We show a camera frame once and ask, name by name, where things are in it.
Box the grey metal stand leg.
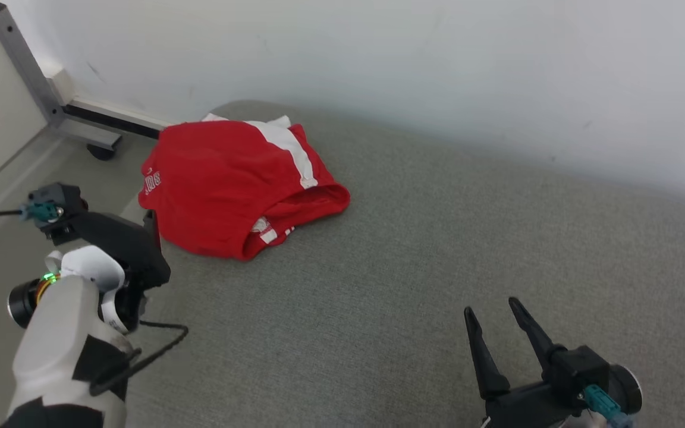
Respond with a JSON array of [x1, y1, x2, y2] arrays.
[[0, 2, 123, 152]]

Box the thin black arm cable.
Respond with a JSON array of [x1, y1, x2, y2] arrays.
[[90, 320, 190, 396]]

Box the grey fabric sofa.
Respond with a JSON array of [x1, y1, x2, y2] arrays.
[[120, 100, 685, 428]]

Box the white bar with black edge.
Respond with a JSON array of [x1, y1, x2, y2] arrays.
[[63, 97, 178, 141]]

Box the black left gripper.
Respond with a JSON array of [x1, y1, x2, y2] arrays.
[[51, 209, 172, 292]]

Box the red shorts with white stripe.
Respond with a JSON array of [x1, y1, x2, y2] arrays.
[[138, 119, 351, 263]]

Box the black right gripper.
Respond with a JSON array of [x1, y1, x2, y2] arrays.
[[463, 297, 593, 428]]

